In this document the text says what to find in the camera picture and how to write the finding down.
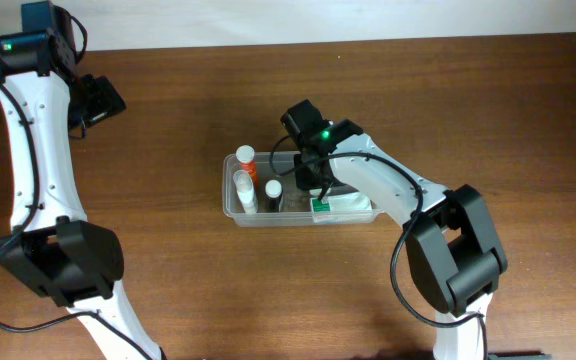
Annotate dark bottle white cap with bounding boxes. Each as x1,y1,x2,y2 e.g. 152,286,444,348
264,180,283,213

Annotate white green medicine box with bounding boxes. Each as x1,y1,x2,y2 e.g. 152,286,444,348
310,192,373,224

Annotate orange tablet tube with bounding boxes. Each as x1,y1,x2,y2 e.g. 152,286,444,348
235,145,259,187

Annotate white spray bottle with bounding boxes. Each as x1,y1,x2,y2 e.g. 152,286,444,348
233,170,258,214

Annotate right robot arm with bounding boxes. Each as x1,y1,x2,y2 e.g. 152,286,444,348
280,100,508,359

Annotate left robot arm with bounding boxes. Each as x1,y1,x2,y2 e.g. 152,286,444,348
0,1,164,359

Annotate clear plastic container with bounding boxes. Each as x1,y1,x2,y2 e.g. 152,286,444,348
222,151,383,227

